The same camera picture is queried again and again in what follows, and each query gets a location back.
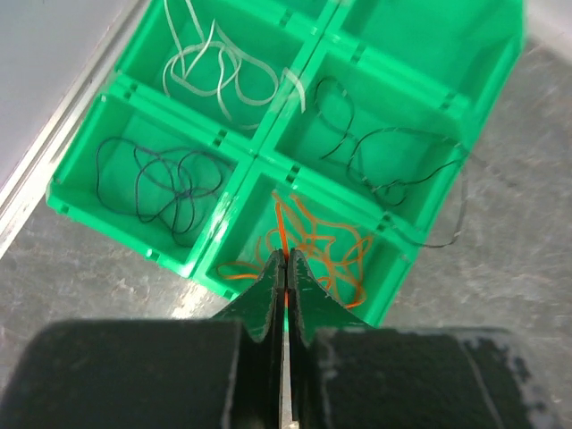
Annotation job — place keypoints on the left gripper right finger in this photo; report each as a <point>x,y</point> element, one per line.
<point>347,374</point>

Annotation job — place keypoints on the green compartment bin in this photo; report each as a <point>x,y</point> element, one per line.
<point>337,127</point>

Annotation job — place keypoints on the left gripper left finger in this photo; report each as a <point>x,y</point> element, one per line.
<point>221,372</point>

